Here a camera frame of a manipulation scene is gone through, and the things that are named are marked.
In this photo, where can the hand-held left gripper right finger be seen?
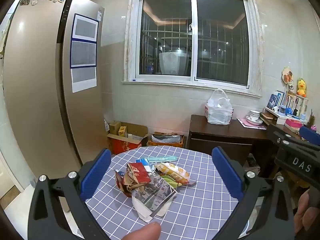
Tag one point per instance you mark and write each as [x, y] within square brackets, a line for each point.
[227, 175]

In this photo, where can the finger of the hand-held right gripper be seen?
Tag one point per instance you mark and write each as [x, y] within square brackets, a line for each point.
[310, 133]
[280, 133]

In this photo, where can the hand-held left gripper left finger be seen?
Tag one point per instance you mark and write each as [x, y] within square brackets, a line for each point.
[96, 175]

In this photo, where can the brown red paper bag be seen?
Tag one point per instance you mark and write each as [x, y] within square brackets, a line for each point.
[137, 173]

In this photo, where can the orange yellow snack packet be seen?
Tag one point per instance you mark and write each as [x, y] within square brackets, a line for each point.
[175, 172]

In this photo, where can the white blue paper wrapper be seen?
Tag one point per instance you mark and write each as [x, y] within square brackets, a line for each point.
[148, 166]

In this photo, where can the green white packet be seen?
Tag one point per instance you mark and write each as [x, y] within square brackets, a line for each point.
[170, 180]

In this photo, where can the photo printed white carton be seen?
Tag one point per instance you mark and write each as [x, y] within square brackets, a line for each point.
[155, 195]

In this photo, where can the long teal box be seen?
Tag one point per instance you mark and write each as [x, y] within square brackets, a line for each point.
[162, 158]

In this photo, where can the person's right hand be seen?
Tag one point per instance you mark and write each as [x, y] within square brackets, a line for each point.
[303, 217]

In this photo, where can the person's left hand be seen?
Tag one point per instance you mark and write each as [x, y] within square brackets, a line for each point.
[145, 232]

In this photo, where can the pen holder with pencils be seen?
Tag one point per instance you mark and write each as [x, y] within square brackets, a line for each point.
[312, 121]

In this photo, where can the brown wooden desk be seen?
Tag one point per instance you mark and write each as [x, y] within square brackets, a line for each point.
[271, 122]

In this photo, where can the white desk shelf riser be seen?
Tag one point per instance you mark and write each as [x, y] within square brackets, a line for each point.
[280, 118]

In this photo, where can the pink box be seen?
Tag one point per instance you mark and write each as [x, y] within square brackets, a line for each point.
[293, 123]

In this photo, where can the blue cup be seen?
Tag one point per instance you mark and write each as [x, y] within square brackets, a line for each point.
[288, 111]

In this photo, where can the white porcelain plate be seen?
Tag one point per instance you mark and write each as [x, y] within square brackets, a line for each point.
[253, 122]

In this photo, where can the white porcelain bowl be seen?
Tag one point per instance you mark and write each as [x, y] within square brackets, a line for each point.
[255, 114]

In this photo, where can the row of upright books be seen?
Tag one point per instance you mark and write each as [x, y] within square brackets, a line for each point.
[292, 102]

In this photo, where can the pink flat book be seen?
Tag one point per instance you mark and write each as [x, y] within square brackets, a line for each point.
[246, 125]

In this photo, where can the dark wooden cabinet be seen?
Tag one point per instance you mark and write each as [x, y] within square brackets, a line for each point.
[220, 140]

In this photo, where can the open red cardboard box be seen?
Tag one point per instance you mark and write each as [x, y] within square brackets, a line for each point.
[122, 146]

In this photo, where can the grey checked tablecloth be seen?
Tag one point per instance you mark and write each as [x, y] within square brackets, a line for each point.
[200, 212]

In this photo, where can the yellow duck plush toy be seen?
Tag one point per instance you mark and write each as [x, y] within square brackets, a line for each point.
[301, 87]

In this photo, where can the white paper bag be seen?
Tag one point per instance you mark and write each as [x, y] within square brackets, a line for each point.
[106, 126]

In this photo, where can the small yellow box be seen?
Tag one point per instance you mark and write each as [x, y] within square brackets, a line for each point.
[122, 131]

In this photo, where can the white plastic bag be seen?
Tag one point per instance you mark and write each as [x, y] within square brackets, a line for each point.
[218, 112]

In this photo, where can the orange cardboard box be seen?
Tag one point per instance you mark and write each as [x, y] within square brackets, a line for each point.
[165, 142]

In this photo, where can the white printed sheet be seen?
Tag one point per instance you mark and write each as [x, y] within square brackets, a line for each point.
[83, 78]

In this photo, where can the beige double door refrigerator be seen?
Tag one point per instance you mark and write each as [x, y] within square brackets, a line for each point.
[37, 92]

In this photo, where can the blue framed printed sheet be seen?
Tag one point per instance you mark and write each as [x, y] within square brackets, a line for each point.
[85, 27]
[83, 53]

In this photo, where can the white framed sliding window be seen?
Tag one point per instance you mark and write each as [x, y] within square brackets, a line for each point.
[192, 37]

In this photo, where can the white fridge label sticker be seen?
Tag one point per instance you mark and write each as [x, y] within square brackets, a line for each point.
[99, 15]

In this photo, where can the cartoon wall decoration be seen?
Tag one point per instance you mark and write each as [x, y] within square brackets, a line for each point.
[287, 75]

